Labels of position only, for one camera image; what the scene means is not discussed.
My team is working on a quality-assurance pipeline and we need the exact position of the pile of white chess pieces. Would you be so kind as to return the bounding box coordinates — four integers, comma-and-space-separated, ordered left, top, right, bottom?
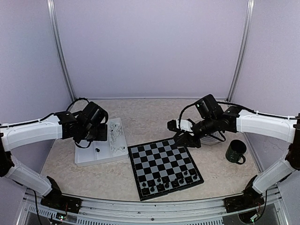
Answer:
109, 122, 125, 155

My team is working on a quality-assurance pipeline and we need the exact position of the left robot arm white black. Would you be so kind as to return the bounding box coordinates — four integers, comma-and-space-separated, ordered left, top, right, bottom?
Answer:
0, 101, 109, 213

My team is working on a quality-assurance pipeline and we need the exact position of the dark green mug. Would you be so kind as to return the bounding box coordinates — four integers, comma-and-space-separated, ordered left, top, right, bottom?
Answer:
225, 139, 247, 165

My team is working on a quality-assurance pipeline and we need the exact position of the grey spiral collapsible bowl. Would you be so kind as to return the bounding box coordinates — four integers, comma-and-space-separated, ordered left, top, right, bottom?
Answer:
201, 133, 223, 145

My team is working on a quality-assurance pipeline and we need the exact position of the left aluminium corner post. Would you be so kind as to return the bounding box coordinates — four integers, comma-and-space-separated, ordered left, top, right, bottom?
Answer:
47, 0, 76, 101

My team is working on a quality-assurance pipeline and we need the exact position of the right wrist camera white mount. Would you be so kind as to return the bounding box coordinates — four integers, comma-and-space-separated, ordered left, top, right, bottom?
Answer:
167, 119, 193, 133

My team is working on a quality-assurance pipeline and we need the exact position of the white plastic tray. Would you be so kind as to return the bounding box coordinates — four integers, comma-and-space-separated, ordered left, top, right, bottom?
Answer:
75, 118, 128, 167

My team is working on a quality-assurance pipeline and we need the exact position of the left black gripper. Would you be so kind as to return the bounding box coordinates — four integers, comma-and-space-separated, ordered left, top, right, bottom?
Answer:
80, 123, 107, 141

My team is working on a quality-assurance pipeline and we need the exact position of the aluminium front frame rail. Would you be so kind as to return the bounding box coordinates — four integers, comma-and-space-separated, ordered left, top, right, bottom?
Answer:
16, 187, 289, 225

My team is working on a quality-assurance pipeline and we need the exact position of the black white chessboard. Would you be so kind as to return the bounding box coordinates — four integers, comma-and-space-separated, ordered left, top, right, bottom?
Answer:
127, 138, 204, 201

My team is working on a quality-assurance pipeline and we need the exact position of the aluminium corner post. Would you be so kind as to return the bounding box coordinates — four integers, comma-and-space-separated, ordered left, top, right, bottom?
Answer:
47, 0, 76, 101
226, 0, 255, 102

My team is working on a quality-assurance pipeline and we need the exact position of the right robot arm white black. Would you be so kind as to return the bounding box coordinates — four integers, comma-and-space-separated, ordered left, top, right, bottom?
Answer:
167, 94, 300, 213

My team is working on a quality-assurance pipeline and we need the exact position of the right aluminium corner post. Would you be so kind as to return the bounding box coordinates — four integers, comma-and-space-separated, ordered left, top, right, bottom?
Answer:
226, 0, 255, 102

